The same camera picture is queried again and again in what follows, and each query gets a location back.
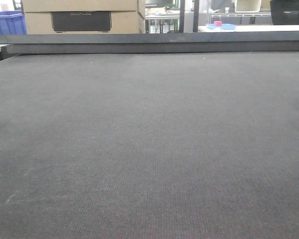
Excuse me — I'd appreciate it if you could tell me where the red tape roll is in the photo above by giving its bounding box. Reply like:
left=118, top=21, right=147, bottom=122
left=214, top=21, right=223, bottom=26

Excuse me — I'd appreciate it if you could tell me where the beige plastic container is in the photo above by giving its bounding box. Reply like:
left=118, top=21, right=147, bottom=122
left=235, top=0, right=262, bottom=13

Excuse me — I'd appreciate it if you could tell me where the white background table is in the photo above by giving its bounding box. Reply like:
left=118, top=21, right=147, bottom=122
left=198, top=25, right=299, bottom=32

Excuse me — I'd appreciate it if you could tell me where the blue flat tray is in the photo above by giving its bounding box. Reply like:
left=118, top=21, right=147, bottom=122
left=206, top=23, right=236, bottom=31

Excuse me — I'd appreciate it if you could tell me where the dark grey conveyor side rail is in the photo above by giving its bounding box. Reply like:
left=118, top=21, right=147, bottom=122
left=0, top=31, right=299, bottom=55

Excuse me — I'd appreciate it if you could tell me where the black vertical post left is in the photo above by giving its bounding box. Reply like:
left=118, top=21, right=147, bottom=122
left=179, top=0, right=185, bottom=33

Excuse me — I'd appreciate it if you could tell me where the black vertical post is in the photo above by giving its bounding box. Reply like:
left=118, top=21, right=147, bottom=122
left=192, top=0, right=200, bottom=32
left=179, top=0, right=185, bottom=33

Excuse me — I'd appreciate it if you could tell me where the black office chair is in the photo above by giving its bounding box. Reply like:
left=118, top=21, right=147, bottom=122
left=270, top=0, right=299, bottom=25

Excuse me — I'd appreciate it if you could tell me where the black conveyor belt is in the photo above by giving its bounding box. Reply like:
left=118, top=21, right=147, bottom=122
left=0, top=52, right=299, bottom=239

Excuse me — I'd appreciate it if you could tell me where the blue plastic crate far left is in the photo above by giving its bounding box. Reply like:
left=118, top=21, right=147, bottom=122
left=0, top=10, right=27, bottom=35

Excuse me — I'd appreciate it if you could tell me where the black vertical post right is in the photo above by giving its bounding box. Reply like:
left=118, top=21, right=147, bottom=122
left=192, top=0, right=200, bottom=32

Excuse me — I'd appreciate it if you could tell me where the cardboard box with black label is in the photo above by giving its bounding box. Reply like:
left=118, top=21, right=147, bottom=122
left=22, top=0, right=146, bottom=34

